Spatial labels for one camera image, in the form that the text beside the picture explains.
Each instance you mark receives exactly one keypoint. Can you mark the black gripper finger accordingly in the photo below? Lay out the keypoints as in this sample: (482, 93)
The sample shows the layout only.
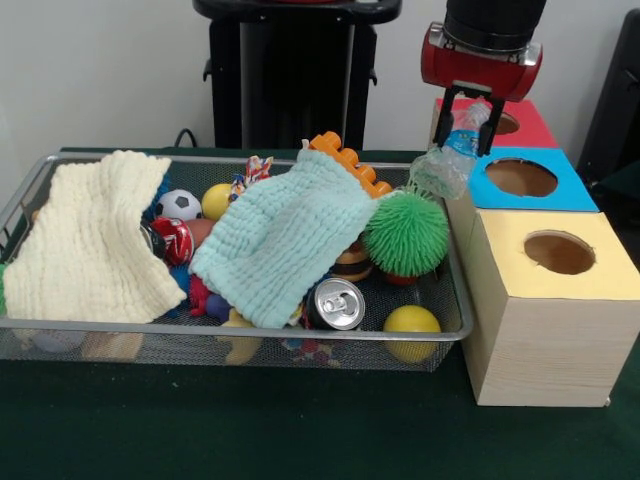
(446, 117)
(490, 130)

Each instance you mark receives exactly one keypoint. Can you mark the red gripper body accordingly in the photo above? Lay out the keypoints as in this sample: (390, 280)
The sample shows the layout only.
(475, 72)

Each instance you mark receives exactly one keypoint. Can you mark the clear bottle with blue label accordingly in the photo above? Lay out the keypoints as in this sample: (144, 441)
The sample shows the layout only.
(450, 170)

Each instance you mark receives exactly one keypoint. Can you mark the wooden box with three holes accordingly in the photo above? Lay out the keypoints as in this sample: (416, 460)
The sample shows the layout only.
(550, 350)

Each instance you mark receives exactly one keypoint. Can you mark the shallow mesh bin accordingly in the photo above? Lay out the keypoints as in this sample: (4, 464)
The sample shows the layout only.
(150, 331)

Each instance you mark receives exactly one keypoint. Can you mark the orange toy building block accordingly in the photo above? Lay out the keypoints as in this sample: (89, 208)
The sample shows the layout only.
(330, 142)

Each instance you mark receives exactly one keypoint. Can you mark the green spiky ball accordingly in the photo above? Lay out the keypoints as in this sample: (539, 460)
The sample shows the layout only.
(407, 232)

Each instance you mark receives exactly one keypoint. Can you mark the dark green table cloth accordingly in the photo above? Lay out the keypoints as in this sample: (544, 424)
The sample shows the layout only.
(625, 190)
(300, 430)

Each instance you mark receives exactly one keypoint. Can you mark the toy hamburger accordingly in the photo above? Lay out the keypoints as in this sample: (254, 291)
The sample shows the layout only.
(352, 265)

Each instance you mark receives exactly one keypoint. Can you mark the yellow ball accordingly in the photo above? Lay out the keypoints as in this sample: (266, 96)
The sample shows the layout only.
(216, 202)
(412, 320)

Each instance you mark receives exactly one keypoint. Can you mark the mint green cloth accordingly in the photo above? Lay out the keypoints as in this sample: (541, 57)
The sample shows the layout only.
(280, 240)

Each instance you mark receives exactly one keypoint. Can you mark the silver drink can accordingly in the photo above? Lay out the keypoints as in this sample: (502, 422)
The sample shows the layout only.
(335, 305)

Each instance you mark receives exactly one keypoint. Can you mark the small soccer ball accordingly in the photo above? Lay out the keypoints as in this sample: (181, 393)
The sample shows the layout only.
(177, 205)

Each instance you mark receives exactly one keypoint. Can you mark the crushed red can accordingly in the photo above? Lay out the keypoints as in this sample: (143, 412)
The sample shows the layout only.
(175, 240)

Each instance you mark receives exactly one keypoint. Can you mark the cream cloth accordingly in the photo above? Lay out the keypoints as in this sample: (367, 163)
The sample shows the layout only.
(90, 240)

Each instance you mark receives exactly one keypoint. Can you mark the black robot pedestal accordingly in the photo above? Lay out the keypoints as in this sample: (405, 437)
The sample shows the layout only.
(300, 75)

